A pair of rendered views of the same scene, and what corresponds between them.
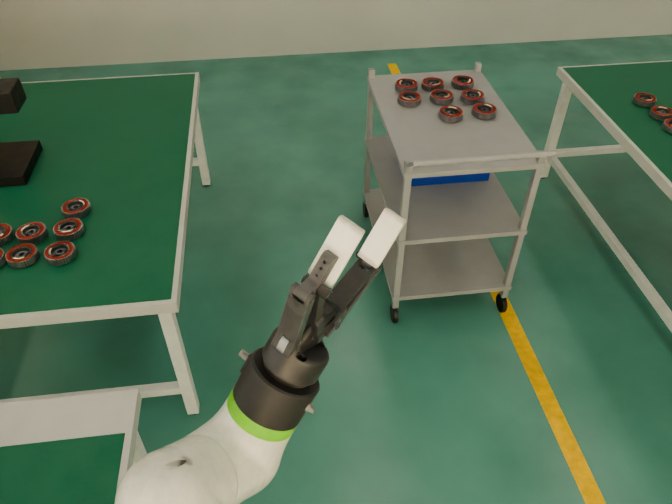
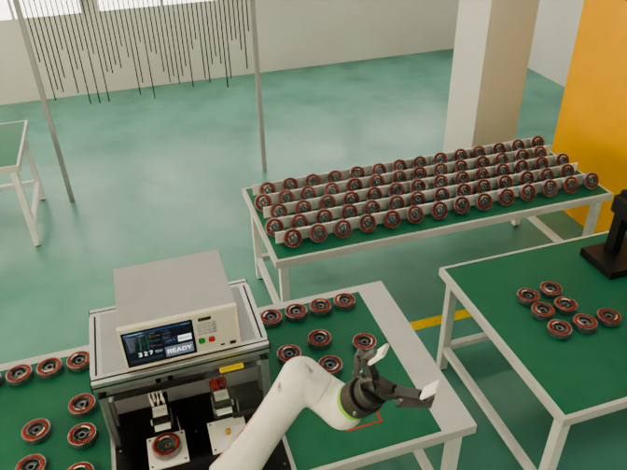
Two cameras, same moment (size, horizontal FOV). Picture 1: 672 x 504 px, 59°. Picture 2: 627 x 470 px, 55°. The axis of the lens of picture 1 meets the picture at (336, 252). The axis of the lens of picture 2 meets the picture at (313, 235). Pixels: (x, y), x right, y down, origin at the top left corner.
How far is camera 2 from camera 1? 1.05 m
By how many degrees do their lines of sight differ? 62
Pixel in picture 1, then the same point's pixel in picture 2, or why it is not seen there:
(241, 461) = (326, 398)
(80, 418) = (440, 402)
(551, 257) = not seen: outside the picture
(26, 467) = not seen: hidden behind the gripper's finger
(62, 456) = not seen: hidden behind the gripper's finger
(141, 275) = (575, 386)
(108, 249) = (585, 355)
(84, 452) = (419, 414)
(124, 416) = (452, 425)
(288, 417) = (345, 405)
